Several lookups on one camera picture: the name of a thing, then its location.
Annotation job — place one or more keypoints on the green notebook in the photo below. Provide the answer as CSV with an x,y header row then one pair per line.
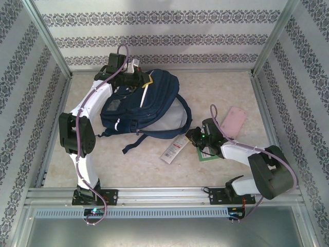
x,y
205,158

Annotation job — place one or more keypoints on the navy blue backpack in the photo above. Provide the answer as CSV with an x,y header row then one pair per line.
x,y
154,103

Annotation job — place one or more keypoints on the white clear stationery package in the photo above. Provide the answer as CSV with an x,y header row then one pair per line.
x,y
172,150

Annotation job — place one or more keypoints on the pink pencil case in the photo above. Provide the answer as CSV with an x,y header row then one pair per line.
x,y
234,122

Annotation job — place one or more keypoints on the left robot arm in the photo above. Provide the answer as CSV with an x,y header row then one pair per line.
x,y
87,103

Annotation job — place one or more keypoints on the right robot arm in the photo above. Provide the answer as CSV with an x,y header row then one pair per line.
x,y
270,175

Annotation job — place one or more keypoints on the small circuit board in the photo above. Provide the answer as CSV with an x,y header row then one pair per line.
x,y
236,216
94,212

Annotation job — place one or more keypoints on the grey metal panel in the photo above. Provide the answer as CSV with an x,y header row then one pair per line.
x,y
164,234

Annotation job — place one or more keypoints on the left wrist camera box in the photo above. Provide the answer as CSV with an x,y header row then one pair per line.
x,y
131,66

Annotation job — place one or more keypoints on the thin aluminium wall rail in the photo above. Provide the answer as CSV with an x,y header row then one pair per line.
x,y
205,70

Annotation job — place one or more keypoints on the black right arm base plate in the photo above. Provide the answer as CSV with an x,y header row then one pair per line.
x,y
217,196

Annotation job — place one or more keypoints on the aluminium frame side rail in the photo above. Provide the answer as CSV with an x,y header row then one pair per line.
x,y
262,103
55,128

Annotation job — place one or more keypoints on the wide aluminium mounting rail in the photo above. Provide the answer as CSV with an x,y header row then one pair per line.
x,y
164,195

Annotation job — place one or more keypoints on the aluminium frame post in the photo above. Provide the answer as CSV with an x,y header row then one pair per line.
x,y
275,36
48,41

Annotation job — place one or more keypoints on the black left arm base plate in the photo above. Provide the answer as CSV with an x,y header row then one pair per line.
x,y
110,196

